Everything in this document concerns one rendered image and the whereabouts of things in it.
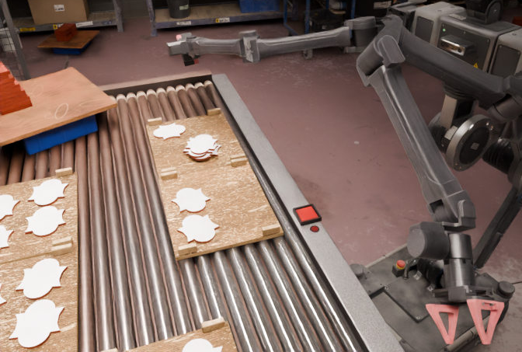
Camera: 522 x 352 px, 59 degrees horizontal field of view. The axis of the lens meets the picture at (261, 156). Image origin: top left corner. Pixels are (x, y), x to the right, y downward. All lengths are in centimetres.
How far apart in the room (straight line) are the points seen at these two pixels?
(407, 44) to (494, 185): 248
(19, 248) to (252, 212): 74
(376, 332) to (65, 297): 85
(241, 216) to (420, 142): 74
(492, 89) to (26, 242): 141
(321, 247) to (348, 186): 176
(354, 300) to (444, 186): 50
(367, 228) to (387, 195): 36
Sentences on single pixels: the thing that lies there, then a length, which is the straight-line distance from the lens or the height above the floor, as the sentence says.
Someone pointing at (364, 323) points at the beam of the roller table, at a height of 91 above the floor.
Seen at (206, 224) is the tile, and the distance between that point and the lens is 154.
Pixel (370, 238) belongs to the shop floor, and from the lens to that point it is 288.
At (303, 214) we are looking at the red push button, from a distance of 159.
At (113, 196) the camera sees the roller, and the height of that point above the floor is 92.
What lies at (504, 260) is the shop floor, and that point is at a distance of 300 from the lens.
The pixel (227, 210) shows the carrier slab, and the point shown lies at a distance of 160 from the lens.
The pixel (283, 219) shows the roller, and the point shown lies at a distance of 158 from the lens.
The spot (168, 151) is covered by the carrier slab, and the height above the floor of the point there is 94.
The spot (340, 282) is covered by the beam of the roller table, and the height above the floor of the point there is 91.
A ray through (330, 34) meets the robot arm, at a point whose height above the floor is 145.
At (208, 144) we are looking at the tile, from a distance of 186.
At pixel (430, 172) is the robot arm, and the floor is 141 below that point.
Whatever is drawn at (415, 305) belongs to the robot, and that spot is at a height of 26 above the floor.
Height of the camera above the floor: 199
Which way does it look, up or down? 35 degrees down
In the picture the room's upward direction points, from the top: 1 degrees counter-clockwise
